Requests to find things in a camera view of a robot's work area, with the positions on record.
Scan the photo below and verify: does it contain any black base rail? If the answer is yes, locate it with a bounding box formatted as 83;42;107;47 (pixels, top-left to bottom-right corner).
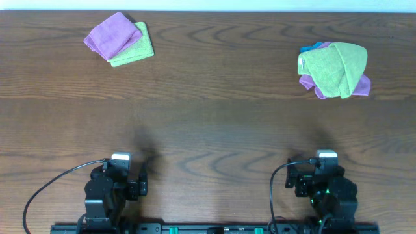
50;223;380;234

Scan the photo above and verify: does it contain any folded green cloth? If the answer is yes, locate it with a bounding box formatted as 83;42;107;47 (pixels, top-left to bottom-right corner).
107;22;154;67

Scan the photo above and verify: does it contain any crumpled purple cloth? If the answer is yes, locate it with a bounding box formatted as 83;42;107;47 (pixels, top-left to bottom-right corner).
298;41;372;100

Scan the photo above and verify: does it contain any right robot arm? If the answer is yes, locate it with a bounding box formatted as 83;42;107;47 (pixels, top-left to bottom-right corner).
285;157;358;233

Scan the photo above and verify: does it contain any green microfiber cloth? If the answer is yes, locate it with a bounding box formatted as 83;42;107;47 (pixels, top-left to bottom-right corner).
297;42;369;99

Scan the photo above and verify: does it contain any black cable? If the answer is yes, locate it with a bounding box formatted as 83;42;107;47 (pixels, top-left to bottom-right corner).
22;159;105;234
268;158;318;234

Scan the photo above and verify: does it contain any left black cable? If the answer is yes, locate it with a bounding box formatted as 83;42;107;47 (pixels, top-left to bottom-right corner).
22;159;105;234

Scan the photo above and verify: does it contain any blue cloth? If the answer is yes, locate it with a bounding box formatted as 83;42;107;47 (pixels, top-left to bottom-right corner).
300;42;323;53

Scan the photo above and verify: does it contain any right black cable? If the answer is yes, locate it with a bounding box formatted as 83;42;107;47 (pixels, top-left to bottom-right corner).
268;158;318;234

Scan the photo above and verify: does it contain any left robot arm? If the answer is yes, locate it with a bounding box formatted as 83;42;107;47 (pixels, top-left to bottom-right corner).
75;159;148;233

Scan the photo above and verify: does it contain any folded purple cloth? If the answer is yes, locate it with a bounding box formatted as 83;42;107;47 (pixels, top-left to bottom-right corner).
84;12;142;60

